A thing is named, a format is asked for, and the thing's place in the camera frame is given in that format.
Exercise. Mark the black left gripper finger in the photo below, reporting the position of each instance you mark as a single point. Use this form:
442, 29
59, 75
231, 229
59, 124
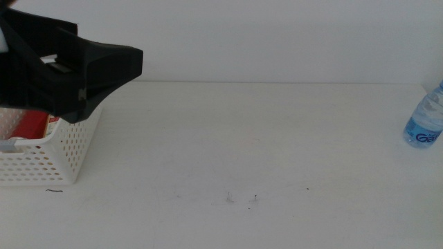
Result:
45, 32
110, 67

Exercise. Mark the red soda can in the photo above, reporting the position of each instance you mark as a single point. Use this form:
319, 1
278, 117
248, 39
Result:
29, 124

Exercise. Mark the yellow juice bottle white cap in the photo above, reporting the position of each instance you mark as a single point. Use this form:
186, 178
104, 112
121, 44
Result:
52, 124

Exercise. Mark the clear water bottle blue label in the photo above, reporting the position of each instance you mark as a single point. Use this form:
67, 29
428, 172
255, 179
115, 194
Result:
424, 121

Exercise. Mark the grey tape strip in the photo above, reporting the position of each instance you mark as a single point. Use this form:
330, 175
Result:
7, 146

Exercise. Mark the white perforated plastic basket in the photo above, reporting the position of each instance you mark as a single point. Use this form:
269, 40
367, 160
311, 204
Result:
79, 148

